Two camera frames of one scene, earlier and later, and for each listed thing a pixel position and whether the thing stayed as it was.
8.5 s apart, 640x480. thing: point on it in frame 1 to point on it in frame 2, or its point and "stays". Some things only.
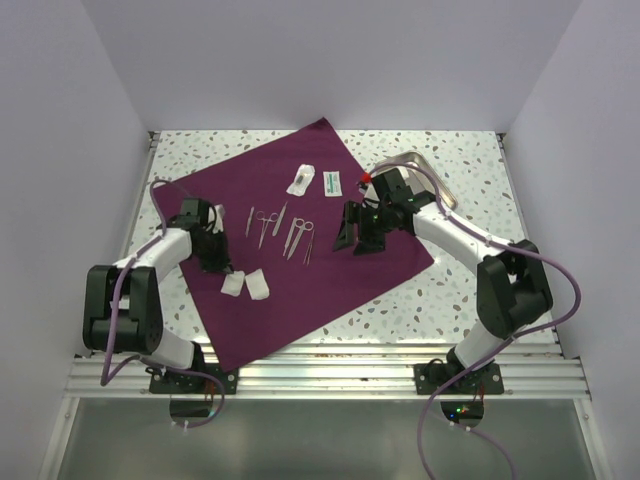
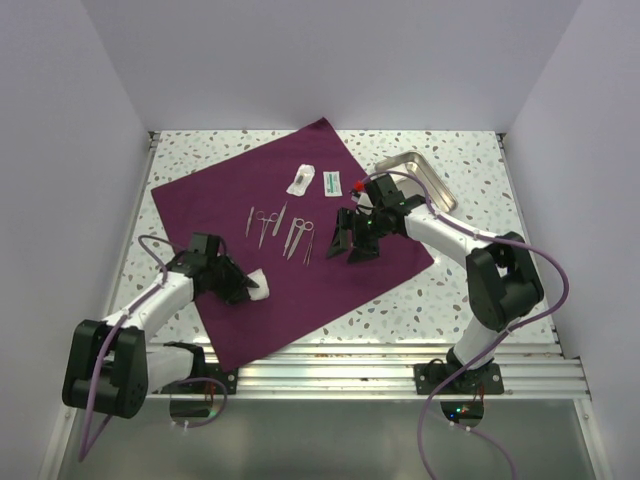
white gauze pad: x=257 y=285 stays
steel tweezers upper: x=279 y=219 stays
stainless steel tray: x=421 y=174 stays
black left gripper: x=221 y=262 to x=236 y=275
